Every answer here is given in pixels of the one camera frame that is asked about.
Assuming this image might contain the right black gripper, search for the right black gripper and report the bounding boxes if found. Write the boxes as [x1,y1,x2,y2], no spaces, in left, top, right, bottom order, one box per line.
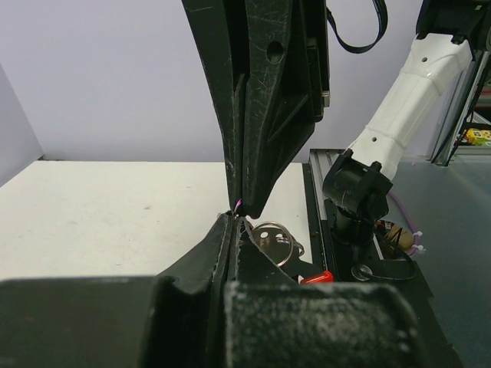
[183,0,330,217]

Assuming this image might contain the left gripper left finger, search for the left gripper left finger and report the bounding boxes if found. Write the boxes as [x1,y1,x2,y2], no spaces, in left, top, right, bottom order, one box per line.
[1,214,234,367]

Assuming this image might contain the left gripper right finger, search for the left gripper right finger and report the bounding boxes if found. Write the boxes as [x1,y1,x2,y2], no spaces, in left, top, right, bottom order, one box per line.
[224,218,465,368]

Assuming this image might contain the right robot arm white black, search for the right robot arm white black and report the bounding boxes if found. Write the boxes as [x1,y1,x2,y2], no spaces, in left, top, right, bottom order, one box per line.
[183,1,490,245]

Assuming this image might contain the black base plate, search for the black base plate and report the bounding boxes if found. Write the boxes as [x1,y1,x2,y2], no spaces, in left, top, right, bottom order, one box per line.
[322,151,463,367]

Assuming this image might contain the aluminium frame rail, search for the aluminium frame rail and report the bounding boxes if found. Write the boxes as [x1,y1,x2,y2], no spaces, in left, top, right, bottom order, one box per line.
[303,149,343,273]

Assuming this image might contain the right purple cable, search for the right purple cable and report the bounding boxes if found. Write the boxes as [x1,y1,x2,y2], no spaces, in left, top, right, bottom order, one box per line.
[387,191,427,258]

